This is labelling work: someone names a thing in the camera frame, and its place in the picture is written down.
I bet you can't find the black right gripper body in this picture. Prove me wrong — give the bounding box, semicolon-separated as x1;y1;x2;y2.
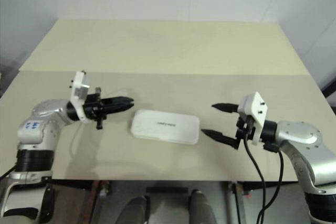
234;115;256;152

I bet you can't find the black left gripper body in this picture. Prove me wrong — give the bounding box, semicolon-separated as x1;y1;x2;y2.
83;86;108;130

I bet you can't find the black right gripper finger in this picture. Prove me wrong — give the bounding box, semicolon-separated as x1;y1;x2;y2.
201;128;239;150
211;102;239;113

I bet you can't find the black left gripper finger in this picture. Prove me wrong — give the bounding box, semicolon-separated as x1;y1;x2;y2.
101;96;135;106
104;103;134;116

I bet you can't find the white plastic pencil case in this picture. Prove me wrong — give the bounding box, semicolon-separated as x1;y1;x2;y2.
128;109;201;146

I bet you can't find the grey metal table leg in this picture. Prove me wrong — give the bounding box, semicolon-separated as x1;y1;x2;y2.
227;180;250;224

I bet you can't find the dark rounded shape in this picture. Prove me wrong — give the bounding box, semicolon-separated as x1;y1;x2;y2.
187;189;217;224
123;195;151;224

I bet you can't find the rusty metal table leg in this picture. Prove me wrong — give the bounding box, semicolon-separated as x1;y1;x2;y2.
80;180;111;224

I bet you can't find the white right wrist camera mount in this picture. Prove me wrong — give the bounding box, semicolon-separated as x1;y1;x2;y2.
237;91;269;146

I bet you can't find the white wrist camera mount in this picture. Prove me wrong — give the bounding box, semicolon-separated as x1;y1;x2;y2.
237;91;269;146
68;70;93;124

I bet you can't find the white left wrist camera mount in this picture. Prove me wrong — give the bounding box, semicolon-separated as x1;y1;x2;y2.
68;70;93;124

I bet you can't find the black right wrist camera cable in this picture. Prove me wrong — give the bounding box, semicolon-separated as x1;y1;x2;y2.
243;132;267;224

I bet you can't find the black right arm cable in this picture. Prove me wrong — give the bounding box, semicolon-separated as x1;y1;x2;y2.
258;147;285;224

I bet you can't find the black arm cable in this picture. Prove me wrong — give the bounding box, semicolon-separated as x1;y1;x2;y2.
0;165;19;180
258;147;285;224

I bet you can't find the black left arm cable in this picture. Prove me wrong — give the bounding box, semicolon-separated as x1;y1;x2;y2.
0;165;19;180

